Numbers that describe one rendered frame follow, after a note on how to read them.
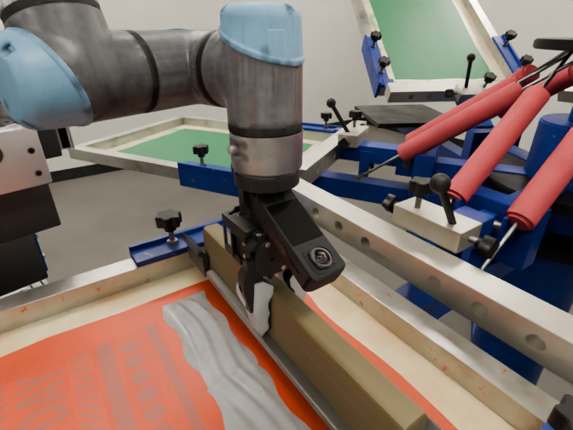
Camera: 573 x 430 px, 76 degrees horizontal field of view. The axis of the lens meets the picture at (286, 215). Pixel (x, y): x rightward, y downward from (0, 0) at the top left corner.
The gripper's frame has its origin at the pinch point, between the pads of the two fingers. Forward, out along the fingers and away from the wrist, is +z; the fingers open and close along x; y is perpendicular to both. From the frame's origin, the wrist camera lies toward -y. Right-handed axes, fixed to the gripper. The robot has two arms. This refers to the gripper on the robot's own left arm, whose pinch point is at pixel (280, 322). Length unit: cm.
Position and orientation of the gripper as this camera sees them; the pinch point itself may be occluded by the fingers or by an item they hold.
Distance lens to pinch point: 48.4
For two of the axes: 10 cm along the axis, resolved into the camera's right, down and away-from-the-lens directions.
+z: 0.1, 8.9, 4.5
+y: -5.7, -3.6, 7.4
